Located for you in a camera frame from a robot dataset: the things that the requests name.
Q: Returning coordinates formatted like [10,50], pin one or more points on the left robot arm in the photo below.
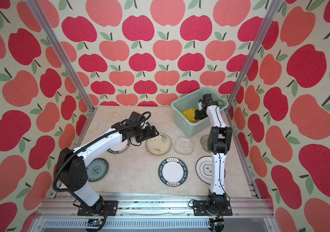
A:
[71,176]

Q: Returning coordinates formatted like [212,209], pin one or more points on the grey glass plate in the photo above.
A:
[204,142]

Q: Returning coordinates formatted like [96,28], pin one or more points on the green rim plate front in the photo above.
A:
[173,172]

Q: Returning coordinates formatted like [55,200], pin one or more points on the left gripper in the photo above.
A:
[149,135]

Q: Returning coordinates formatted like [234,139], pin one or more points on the white black ring plate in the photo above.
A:
[204,168]

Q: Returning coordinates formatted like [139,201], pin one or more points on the yellow polka dot plate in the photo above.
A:
[189,114]

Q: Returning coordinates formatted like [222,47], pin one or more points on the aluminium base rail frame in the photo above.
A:
[141,212]

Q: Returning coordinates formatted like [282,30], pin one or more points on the left aluminium frame post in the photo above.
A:
[60,52]

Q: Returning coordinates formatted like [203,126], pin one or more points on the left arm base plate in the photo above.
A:
[101,208]

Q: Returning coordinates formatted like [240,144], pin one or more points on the mint green plastic bin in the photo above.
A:
[190,101]

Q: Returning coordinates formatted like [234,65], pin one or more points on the clear glass plate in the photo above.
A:
[184,145]

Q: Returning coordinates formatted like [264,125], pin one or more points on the beige bamboo pattern plate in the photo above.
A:
[159,145]

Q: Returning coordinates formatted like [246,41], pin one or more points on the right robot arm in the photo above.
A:
[219,143]

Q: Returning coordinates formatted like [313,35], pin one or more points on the right aluminium frame post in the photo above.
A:
[256,45]

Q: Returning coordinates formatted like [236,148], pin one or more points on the green rim plate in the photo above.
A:
[120,148]
[173,172]

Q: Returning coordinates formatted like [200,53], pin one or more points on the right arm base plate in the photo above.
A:
[212,209]

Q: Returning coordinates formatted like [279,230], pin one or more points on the aluminium frame post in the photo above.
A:
[256,45]
[60,52]

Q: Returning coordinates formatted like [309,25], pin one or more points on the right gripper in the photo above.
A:
[197,115]

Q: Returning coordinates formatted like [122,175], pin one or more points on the blue patterned plate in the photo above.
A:
[97,169]

